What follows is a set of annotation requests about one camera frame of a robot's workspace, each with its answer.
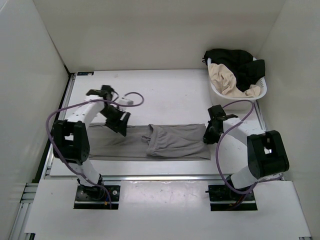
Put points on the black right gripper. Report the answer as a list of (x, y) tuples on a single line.
[(208, 139)]

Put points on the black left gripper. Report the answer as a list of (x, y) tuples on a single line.
[(118, 125)]

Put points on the grey trousers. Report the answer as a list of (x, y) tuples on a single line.
[(149, 143)]

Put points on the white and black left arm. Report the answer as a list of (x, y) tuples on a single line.
[(71, 138)]

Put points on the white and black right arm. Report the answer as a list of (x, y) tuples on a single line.
[(266, 154)]

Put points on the beige trousers in basket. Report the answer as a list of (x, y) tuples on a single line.
[(225, 83)]

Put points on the black trousers in basket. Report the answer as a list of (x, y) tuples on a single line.
[(241, 63)]

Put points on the white laundry basket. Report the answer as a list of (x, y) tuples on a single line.
[(234, 103)]

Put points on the small blue label sticker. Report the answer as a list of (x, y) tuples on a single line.
[(85, 73)]

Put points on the white front cover board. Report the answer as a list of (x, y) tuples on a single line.
[(176, 210)]

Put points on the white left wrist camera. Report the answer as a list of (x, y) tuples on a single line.
[(126, 102)]

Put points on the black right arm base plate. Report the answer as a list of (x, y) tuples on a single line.
[(222, 199)]

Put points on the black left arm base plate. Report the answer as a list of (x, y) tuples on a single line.
[(97, 198)]

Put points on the aluminium frame rails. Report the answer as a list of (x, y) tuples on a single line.
[(162, 97)]

